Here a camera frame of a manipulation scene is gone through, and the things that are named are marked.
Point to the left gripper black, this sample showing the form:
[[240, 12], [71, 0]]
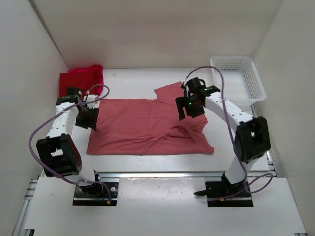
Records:
[[91, 122]]

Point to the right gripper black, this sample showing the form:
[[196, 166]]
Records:
[[184, 107]]

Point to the dark red t shirt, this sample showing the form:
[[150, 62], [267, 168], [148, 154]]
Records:
[[81, 80]]

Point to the salmon pink t shirt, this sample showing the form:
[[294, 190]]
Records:
[[148, 127]]

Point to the magenta t shirt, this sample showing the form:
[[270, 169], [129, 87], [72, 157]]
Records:
[[97, 69]]

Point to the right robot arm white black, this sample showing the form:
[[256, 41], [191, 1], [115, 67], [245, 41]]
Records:
[[249, 135]]

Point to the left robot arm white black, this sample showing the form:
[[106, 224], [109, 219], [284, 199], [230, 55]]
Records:
[[57, 151]]

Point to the white plastic laundry basket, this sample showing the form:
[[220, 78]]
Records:
[[242, 83]]

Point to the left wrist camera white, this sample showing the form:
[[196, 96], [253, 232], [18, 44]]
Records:
[[92, 101]]

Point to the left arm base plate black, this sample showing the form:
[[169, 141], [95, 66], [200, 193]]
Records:
[[96, 195]]

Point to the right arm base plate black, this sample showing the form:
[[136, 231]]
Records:
[[219, 195]]

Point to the aluminium frame rail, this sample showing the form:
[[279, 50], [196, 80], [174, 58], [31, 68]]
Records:
[[156, 198]]

